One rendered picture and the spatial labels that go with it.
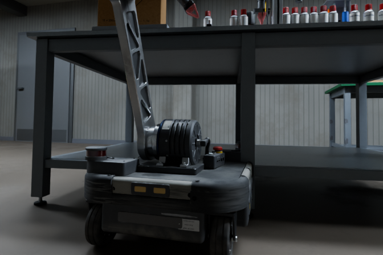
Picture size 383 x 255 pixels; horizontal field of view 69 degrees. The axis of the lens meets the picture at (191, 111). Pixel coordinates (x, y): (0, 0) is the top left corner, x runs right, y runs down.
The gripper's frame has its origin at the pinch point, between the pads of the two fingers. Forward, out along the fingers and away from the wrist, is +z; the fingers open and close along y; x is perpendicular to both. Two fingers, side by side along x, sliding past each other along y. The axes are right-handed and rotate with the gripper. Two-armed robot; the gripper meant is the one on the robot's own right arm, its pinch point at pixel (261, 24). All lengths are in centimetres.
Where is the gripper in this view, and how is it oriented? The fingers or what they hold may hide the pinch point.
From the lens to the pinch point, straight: 183.8
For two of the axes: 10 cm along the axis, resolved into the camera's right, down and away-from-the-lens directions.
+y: -9.9, -0.2, 1.5
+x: -1.5, -0.3, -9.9
